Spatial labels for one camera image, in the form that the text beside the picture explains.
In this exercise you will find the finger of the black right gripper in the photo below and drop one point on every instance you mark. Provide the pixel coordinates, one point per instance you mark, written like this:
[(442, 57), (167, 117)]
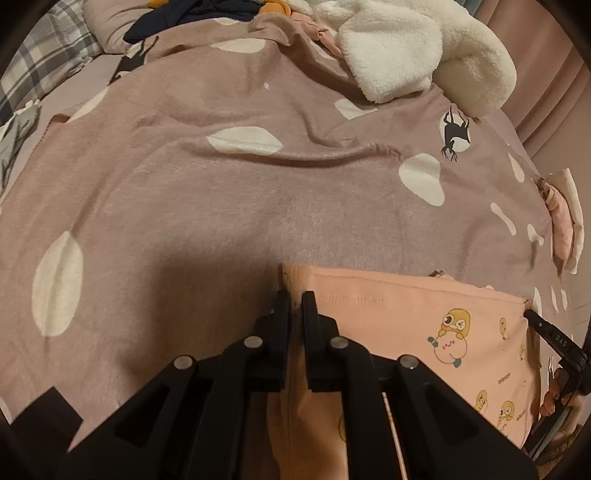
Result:
[(570, 353)]

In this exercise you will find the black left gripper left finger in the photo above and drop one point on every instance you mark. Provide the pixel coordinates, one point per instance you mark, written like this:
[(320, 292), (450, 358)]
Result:
[(189, 421)]

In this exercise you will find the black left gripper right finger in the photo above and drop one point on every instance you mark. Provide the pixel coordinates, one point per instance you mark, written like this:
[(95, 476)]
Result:
[(402, 421)]

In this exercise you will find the orange cartoon print garment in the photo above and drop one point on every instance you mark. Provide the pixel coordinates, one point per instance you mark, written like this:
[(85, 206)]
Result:
[(476, 339)]

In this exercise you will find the pink cream folded clothes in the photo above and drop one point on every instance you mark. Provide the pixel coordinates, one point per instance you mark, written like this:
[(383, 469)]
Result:
[(561, 197)]

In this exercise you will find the person's left hand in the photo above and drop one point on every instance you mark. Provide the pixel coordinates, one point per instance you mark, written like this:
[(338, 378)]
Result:
[(555, 395)]

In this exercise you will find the mauve polka dot blanket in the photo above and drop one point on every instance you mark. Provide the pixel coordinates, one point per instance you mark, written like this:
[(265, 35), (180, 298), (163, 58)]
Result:
[(155, 219)]

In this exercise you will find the grey garment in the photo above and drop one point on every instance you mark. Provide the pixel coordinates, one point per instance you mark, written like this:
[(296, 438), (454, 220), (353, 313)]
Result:
[(13, 134)]

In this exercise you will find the white fleece garment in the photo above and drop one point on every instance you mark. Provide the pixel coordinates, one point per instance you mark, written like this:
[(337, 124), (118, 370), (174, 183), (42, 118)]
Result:
[(395, 48)]

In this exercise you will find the plaid pillow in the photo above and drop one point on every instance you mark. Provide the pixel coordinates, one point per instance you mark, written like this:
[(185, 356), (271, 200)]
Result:
[(58, 46)]

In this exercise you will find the navy orange garment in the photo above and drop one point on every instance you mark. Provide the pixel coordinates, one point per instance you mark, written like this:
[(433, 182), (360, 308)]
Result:
[(238, 16)]

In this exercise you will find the mauve pillow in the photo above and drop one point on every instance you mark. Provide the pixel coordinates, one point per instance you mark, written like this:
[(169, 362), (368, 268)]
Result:
[(109, 20)]

